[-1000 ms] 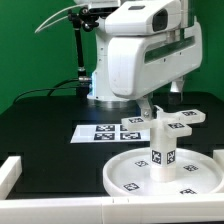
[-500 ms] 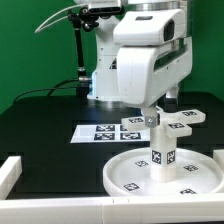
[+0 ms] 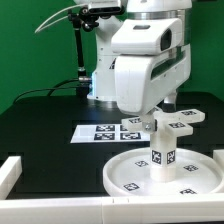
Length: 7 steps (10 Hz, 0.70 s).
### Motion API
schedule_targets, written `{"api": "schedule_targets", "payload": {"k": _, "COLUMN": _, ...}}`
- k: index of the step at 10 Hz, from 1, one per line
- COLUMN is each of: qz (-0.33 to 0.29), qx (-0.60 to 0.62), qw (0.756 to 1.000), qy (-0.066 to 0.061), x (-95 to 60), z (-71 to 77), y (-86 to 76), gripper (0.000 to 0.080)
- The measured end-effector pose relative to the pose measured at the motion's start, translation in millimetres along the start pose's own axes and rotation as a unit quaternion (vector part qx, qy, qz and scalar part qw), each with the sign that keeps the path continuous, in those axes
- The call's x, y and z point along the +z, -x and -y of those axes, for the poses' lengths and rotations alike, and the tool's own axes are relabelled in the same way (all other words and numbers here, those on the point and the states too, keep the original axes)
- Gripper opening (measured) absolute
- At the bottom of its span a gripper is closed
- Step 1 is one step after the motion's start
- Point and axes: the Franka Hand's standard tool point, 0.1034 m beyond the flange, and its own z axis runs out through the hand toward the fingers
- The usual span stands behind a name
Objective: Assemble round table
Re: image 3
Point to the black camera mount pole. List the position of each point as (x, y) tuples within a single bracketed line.
[(82, 20)]

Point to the white round table top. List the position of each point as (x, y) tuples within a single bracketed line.
[(128, 174)]

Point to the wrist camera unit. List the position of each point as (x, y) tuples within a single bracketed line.
[(147, 37)]

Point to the white marker tag plate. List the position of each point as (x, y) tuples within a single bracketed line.
[(101, 133)]

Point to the white cross-shaped table base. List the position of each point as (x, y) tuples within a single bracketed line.
[(177, 123)]

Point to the white fence block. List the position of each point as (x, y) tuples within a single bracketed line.
[(10, 171), (218, 156)]

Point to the white right fence block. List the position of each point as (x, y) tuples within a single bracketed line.
[(218, 156)]

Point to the white left fence block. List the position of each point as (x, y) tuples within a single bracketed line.
[(10, 171)]

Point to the white front fence bar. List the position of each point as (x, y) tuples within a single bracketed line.
[(185, 208)]

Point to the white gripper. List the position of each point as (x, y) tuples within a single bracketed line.
[(138, 92)]

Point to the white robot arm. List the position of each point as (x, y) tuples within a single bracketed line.
[(112, 14)]

